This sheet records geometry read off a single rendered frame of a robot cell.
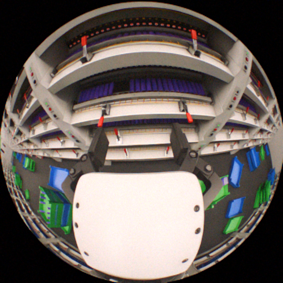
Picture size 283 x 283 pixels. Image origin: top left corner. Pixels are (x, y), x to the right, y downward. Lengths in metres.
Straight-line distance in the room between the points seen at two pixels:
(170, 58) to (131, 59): 0.09
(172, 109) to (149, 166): 0.57
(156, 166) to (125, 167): 0.26
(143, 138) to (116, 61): 0.38
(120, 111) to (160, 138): 0.25
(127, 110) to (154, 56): 0.20
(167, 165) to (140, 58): 0.76
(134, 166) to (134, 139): 0.37
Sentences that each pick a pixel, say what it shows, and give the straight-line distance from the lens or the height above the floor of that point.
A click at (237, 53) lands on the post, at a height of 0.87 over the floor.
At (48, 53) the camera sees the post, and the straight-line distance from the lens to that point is 0.45.
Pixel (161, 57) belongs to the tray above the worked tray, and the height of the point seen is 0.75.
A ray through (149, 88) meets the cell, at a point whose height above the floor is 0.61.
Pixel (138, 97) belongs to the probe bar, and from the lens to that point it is 0.33.
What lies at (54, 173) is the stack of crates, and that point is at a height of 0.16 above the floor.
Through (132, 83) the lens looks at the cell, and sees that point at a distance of 0.38.
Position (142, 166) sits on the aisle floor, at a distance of 0.81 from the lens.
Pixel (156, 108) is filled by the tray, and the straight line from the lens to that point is 0.33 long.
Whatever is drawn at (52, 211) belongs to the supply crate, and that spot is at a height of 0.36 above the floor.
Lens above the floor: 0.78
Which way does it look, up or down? 60 degrees down
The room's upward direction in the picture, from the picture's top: 7 degrees counter-clockwise
